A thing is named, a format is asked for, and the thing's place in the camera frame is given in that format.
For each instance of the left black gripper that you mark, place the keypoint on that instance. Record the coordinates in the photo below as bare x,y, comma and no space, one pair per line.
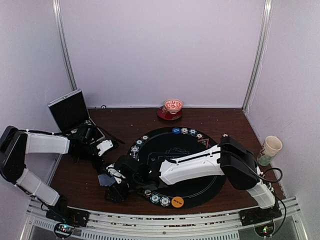
96,163

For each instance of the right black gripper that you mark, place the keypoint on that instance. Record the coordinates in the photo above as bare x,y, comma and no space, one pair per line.
111,189

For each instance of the orange black chips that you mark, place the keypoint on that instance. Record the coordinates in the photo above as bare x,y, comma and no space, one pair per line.
147,192
199,136
145,138

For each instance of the grey playing card deck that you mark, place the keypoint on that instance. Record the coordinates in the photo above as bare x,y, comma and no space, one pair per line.
105,180

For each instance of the green chips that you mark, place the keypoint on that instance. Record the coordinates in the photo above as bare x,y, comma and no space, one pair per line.
139,142
192,132
155,198

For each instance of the orange big blind button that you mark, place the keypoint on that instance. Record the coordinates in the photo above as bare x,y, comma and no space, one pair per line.
177,202

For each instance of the blue small blind button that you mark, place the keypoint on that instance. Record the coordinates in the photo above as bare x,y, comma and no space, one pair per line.
176,130

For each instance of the red black triangle marker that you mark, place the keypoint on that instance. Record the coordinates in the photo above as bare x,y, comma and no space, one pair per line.
205,142

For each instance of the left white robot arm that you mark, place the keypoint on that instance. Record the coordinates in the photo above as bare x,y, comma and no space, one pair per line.
16,143

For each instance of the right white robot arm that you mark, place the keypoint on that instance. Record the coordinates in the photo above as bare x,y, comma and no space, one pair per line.
229,159

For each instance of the mixed chip stack in case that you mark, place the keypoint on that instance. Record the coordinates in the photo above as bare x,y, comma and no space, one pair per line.
87,122

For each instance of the black round poker mat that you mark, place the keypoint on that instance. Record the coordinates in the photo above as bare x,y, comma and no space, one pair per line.
163,144

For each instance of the aluminium poker case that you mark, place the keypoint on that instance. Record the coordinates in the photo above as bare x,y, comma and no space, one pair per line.
70,111

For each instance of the dark red saucer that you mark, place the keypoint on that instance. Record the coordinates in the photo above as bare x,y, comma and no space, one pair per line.
164,114

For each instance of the red white patterned bowl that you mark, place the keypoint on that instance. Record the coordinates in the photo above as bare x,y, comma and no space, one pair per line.
173,105

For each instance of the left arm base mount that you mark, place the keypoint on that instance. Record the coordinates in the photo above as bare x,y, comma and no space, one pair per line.
69,222

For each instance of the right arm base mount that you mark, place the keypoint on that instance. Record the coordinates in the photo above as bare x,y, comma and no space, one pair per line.
261,219

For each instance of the right aluminium frame post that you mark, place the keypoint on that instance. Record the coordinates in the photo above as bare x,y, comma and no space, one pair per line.
261,45

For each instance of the front aluminium rail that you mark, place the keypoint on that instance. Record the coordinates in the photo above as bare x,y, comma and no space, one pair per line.
205,226

